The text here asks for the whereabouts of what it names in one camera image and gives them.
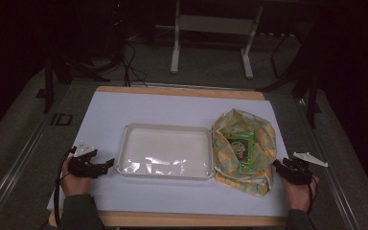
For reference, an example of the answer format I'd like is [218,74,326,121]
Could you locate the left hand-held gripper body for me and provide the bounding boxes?
[67,140,103,179]

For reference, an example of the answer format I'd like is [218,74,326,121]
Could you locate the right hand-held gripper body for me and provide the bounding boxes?
[281,151,330,186]

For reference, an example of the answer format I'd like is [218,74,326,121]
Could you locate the yellow patterned cloth bag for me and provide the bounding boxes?
[211,108,278,197]

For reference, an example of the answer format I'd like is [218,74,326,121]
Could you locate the green snack packet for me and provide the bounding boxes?
[222,129,257,171]

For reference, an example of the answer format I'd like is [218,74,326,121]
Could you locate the white plastic tray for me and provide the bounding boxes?
[114,123,217,181]

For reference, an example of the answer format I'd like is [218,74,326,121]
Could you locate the person's left hand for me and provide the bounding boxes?
[59,158,94,197]

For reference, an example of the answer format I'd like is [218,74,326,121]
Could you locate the person's right hand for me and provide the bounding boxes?
[280,173,320,214]

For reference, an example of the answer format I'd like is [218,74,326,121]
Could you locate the white table mat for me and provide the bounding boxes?
[46,90,291,219]

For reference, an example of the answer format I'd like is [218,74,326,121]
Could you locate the black metal stand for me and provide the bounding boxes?
[257,18,322,129]
[35,47,112,115]

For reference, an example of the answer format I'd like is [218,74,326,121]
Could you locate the white metal stand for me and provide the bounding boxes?
[170,0,265,81]

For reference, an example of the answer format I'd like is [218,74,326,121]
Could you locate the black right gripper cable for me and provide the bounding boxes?
[306,175,320,216]

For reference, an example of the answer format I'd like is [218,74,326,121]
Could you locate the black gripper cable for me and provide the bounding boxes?
[306,175,320,216]
[53,150,76,228]

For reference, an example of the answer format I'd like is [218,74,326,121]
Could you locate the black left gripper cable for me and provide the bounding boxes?
[53,150,76,228]

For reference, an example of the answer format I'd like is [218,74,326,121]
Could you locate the black floor cables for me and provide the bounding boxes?
[120,18,150,88]

